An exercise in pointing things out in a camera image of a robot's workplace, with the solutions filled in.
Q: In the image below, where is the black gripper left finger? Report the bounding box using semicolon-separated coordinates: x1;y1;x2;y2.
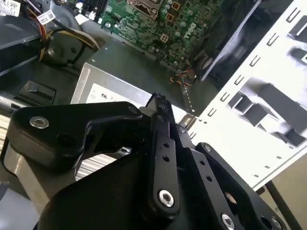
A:
1;92;181;215

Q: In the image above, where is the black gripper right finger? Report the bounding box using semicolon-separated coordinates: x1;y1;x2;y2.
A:
159;95;288;230

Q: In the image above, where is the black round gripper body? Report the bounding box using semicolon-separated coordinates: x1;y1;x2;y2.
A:
35;152;218;230

